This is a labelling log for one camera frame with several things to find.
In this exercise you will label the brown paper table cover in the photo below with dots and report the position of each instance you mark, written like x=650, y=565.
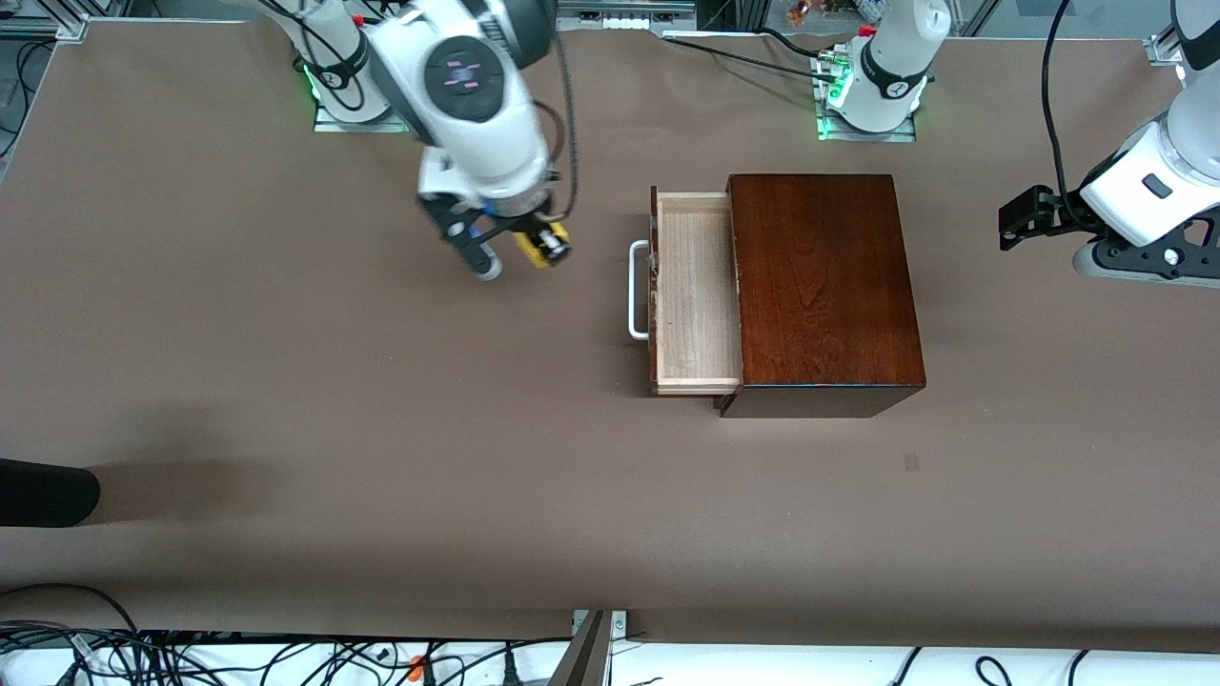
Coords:
x=286, y=381

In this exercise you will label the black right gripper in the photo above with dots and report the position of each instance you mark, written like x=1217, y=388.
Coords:
x=523, y=225

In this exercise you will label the yellow block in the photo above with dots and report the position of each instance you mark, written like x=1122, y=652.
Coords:
x=529, y=250

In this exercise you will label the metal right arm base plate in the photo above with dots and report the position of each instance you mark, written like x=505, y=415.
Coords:
x=353, y=124

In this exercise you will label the wooden drawer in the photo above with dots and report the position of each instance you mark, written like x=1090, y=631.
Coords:
x=696, y=286

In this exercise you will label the black cylinder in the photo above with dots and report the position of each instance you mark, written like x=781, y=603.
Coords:
x=48, y=491

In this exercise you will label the white power strip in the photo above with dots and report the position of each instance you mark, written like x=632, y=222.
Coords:
x=629, y=24

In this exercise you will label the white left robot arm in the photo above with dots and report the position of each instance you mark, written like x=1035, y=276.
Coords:
x=896, y=67

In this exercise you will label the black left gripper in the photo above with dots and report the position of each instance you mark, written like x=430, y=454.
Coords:
x=1060, y=215

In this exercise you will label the metal bracket with dark bar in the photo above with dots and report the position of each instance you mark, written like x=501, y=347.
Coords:
x=586, y=657

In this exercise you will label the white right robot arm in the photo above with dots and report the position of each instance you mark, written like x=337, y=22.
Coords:
x=477, y=124

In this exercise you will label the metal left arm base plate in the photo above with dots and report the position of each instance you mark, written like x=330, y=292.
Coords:
x=867, y=136

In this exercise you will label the aluminium frame profile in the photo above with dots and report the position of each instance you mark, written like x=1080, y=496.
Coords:
x=57, y=29
x=1161, y=50

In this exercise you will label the dark brown wooden cabinet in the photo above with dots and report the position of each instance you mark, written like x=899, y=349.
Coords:
x=829, y=286

